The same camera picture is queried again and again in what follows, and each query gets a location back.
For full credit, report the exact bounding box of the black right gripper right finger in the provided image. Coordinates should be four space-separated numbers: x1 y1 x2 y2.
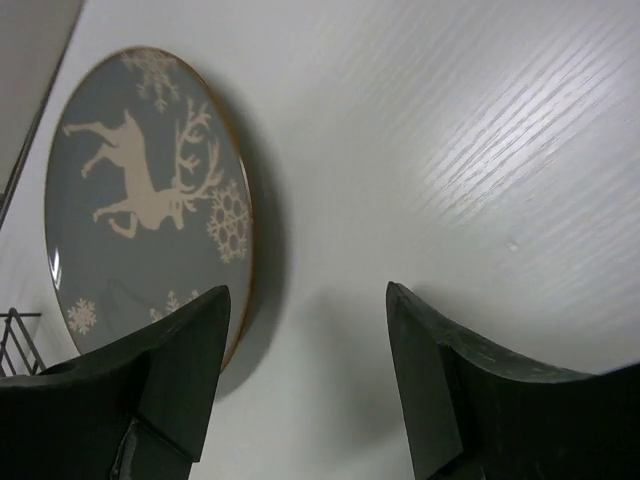
386 282 639 479

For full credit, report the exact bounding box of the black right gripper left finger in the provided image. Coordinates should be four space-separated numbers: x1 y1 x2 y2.
1 286 231 479

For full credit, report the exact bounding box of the grey wire dish rack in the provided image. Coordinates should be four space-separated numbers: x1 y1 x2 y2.
0 29 86 379

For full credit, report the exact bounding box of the grey reindeer plate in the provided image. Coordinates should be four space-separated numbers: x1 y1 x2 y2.
44 46 255 358

